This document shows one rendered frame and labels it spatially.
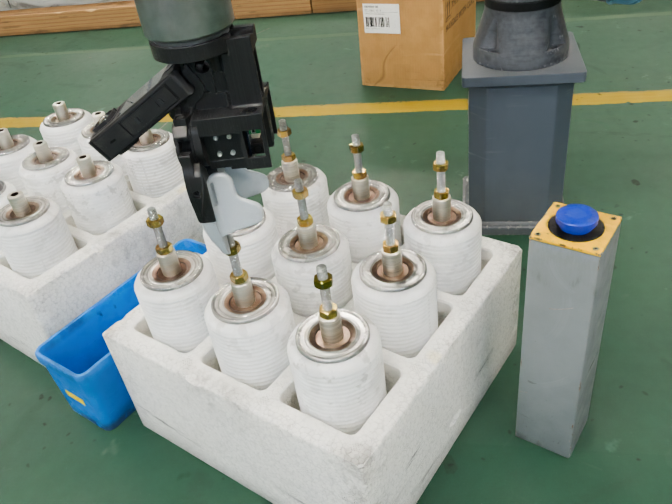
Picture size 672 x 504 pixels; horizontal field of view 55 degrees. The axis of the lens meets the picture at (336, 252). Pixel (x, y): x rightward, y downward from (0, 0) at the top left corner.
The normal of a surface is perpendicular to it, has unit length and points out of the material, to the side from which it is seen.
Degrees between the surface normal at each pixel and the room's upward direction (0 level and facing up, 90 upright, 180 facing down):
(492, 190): 90
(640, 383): 0
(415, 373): 0
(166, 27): 91
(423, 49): 90
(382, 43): 89
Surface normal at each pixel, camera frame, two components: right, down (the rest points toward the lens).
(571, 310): -0.57, 0.54
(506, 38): -0.56, 0.28
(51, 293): 0.80, 0.27
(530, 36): -0.03, 0.33
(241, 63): 0.00, 0.59
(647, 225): -0.12, -0.80
